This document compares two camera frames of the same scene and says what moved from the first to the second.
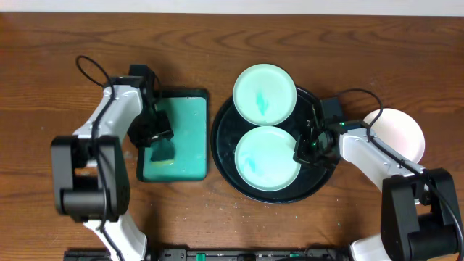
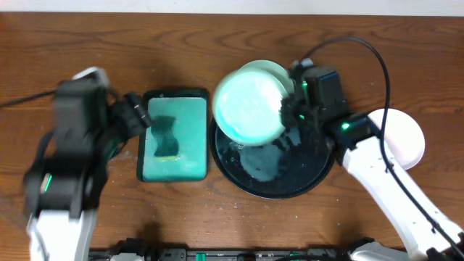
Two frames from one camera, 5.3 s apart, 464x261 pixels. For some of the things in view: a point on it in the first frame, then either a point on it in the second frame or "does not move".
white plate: (399, 130) does not move
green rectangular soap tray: (187, 114) does not move
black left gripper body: (156, 134) -> (127, 117)
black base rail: (224, 254) does not move
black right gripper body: (310, 151) -> (293, 111)
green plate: (264, 159) -> (246, 106)
